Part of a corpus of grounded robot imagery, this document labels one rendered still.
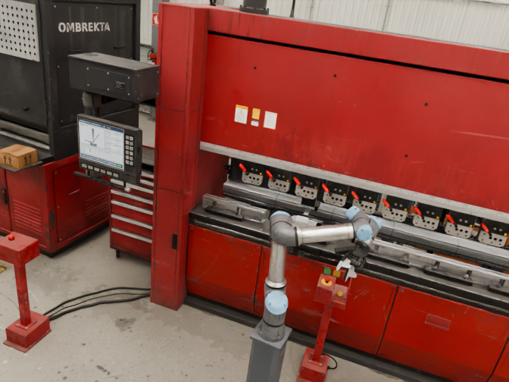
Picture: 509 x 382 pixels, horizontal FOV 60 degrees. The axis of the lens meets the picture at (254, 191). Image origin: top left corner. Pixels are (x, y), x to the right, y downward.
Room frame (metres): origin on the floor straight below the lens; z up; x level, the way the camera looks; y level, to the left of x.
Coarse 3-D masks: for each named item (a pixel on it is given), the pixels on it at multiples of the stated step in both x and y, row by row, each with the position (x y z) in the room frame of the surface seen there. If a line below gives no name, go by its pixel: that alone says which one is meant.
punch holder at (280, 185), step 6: (270, 168) 2.88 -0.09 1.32; (276, 168) 2.87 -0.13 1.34; (276, 174) 2.87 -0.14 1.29; (282, 174) 2.86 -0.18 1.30; (288, 174) 2.85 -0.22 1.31; (270, 180) 2.88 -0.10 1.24; (276, 180) 2.86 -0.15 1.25; (282, 180) 2.86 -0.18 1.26; (270, 186) 2.87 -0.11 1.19; (276, 186) 2.86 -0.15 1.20; (282, 186) 2.85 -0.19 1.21; (288, 186) 2.84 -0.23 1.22
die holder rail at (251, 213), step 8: (208, 200) 3.02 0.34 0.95; (216, 200) 3.00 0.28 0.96; (224, 200) 3.02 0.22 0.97; (232, 200) 3.03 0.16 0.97; (224, 208) 2.99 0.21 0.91; (232, 208) 2.97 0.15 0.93; (248, 208) 2.93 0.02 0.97; (256, 208) 2.95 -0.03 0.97; (248, 216) 2.93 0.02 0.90; (256, 216) 2.91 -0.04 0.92
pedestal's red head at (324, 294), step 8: (344, 272) 2.46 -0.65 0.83; (320, 280) 2.41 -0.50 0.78; (320, 288) 2.34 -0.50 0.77; (328, 288) 2.34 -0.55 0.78; (336, 288) 2.41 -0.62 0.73; (344, 288) 2.41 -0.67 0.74; (320, 296) 2.34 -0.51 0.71; (328, 296) 2.33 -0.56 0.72; (336, 296) 2.36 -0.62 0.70; (344, 296) 2.37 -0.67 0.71; (328, 304) 2.32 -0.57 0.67; (336, 304) 2.31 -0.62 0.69; (344, 304) 2.30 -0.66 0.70
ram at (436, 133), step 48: (240, 48) 2.97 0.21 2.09; (288, 48) 2.89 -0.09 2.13; (240, 96) 2.96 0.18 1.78; (288, 96) 2.87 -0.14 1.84; (336, 96) 2.78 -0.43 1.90; (384, 96) 2.71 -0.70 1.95; (432, 96) 2.63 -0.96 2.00; (480, 96) 2.56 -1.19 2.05; (240, 144) 2.95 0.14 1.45; (288, 144) 2.86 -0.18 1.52; (336, 144) 2.77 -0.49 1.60; (384, 144) 2.69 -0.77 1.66; (432, 144) 2.61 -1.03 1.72; (480, 144) 2.54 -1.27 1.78; (384, 192) 2.66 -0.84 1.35; (432, 192) 2.58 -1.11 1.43; (480, 192) 2.51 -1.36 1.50
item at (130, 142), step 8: (88, 120) 2.62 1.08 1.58; (96, 120) 2.60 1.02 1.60; (104, 120) 2.62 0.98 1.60; (120, 128) 2.54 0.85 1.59; (128, 128) 2.52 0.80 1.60; (136, 128) 2.54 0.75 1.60; (128, 136) 2.52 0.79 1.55; (136, 136) 2.51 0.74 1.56; (128, 144) 2.52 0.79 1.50; (136, 144) 2.51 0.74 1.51; (128, 152) 2.52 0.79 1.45; (136, 152) 2.51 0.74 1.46; (80, 160) 2.64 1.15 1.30; (88, 160) 2.63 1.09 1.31; (128, 160) 2.52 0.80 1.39; (136, 160) 2.51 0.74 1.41; (88, 168) 2.62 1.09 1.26; (96, 168) 2.60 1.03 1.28; (104, 168) 2.58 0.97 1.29; (112, 168) 2.56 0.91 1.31; (128, 168) 2.52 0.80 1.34; (136, 168) 2.51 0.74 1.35; (112, 176) 2.56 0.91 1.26; (120, 176) 2.54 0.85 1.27; (128, 176) 2.52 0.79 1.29; (136, 176) 2.51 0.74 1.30
